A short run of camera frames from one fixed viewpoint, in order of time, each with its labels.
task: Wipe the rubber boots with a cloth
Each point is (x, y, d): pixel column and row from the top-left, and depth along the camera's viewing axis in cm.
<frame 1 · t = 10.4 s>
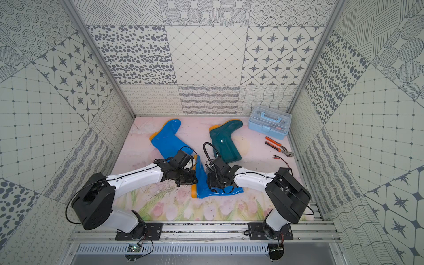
left hand: (201, 185, 82), fingers closed
right hand: (212, 183, 88), fingers open
blue rubber boot far: (167, 143, 104), point 4 cm above the table
blue rubber boot near: (201, 188, 87), point 3 cm above the table
green rubber boot: (223, 141, 105), point 4 cm above the table
light blue plastic toolbox: (274, 123, 106), point 11 cm above the table
orange handled pliers: (279, 147, 106), on the table

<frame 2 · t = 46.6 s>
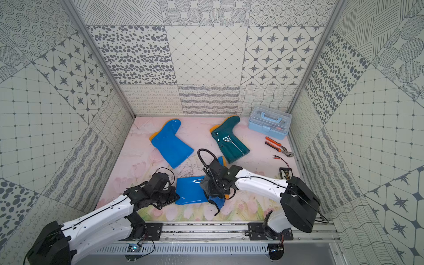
left hand: (183, 198, 79), fingers closed
right hand: (212, 193, 80), fingers closed
blue rubber boot near: (189, 190, 89), on the table
green rubber boot: (233, 147, 104), point 2 cm above the table
the other named things where they were.

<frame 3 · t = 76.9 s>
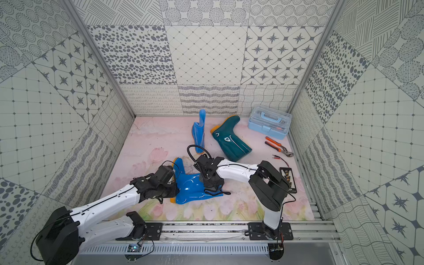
left hand: (181, 193, 81), fingers open
right hand: (212, 185, 87), fingers closed
blue rubber boot near: (198, 131, 86), point 23 cm above the table
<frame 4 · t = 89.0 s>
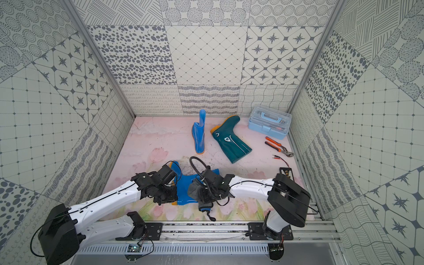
left hand: (179, 200, 77), fingers closed
right hand: (204, 200, 81), fingers closed
grey blue microfibre cloth: (194, 191, 80), point 9 cm above the table
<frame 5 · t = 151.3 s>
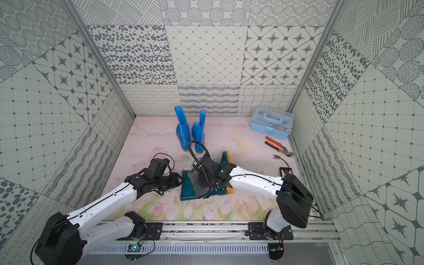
left hand: (184, 183, 80), fingers open
right hand: (202, 182, 80), fingers closed
blue rubber boot far: (182, 129, 86), point 23 cm above the table
green rubber boot: (187, 192, 87), on the table
grey blue microfibre cloth: (200, 191, 79), point 9 cm above the table
the other named things where they were.

